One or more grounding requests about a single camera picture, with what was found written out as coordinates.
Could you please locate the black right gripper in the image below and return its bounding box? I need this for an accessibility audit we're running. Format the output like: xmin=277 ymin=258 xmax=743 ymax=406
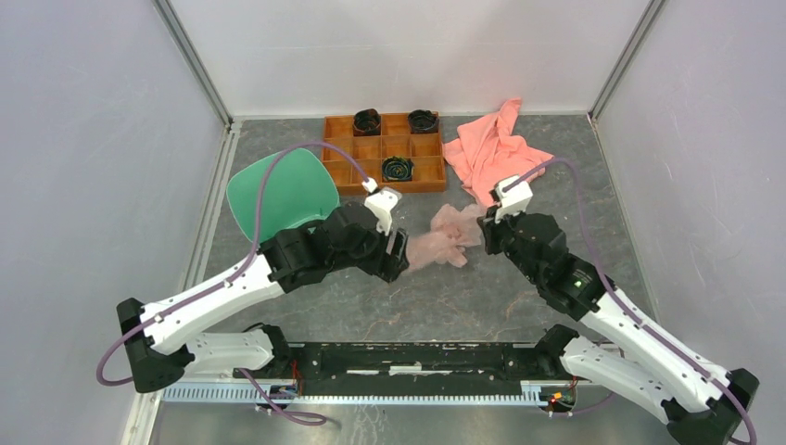
xmin=475 ymin=201 xmax=540 ymax=285

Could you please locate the pink plastic trash bag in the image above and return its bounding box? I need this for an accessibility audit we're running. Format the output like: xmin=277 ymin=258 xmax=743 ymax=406
xmin=406 ymin=204 xmax=486 ymax=272

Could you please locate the green plastic trash bin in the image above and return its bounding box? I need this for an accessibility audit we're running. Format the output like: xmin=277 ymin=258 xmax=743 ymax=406
xmin=226 ymin=148 xmax=340 ymax=242

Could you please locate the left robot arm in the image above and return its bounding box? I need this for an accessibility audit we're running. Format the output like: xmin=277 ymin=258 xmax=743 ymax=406
xmin=117 ymin=203 xmax=409 ymax=393

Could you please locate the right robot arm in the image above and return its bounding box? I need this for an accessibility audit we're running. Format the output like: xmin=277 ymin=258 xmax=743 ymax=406
xmin=477 ymin=207 xmax=759 ymax=444

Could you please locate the pink cloth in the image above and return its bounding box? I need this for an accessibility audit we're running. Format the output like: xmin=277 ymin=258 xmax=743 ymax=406
xmin=443 ymin=97 xmax=553 ymax=208

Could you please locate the wooden compartment tray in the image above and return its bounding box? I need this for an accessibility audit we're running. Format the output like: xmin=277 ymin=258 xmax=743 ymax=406
xmin=323 ymin=111 xmax=447 ymax=193

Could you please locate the rolled tie with orange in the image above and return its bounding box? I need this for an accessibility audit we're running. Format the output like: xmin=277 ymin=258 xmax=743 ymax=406
xmin=352 ymin=108 xmax=382 ymax=137

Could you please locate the rolled black tie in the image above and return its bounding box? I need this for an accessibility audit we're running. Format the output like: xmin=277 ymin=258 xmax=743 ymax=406
xmin=407 ymin=109 xmax=440 ymax=134

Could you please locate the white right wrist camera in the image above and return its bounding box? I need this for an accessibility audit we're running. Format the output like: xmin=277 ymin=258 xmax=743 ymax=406
xmin=490 ymin=175 xmax=533 ymax=223

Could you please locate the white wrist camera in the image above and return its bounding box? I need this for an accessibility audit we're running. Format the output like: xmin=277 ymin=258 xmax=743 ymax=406
xmin=490 ymin=175 xmax=533 ymax=223
xmin=361 ymin=177 xmax=401 ymax=235

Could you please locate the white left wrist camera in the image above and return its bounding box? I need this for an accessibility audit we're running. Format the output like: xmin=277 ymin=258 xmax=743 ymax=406
xmin=361 ymin=177 xmax=401 ymax=235

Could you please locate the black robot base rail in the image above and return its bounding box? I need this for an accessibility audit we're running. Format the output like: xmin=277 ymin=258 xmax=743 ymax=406
xmin=250 ymin=342 xmax=572 ymax=397

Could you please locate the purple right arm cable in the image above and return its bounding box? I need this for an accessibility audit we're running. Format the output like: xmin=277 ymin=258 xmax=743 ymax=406
xmin=506 ymin=157 xmax=758 ymax=445

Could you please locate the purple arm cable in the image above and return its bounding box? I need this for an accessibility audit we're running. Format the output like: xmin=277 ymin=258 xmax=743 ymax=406
xmin=95 ymin=141 xmax=370 ymax=388
xmin=506 ymin=157 xmax=758 ymax=445

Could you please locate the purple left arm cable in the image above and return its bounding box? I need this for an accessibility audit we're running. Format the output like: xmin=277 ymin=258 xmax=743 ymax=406
xmin=95 ymin=141 xmax=370 ymax=388

